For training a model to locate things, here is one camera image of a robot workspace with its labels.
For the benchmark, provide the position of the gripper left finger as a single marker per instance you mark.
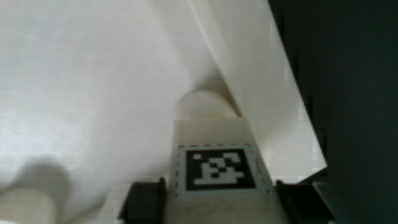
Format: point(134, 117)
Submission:
point(145, 203)

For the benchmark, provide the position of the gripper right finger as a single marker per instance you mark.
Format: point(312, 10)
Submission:
point(303, 203)

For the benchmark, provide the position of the white table leg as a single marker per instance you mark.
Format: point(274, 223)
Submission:
point(221, 191)

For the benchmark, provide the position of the white square table top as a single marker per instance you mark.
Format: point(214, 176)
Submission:
point(104, 59)

